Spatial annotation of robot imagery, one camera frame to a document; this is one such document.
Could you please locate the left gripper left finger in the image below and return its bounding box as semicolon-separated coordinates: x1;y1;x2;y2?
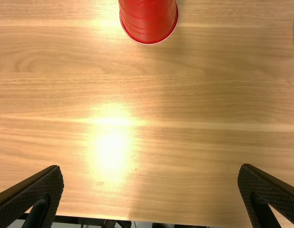
0;165;65;228

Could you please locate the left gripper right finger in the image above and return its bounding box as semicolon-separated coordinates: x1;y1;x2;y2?
237;163;294;228

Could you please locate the red cup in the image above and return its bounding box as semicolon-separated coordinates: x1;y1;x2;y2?
118;0;179;45

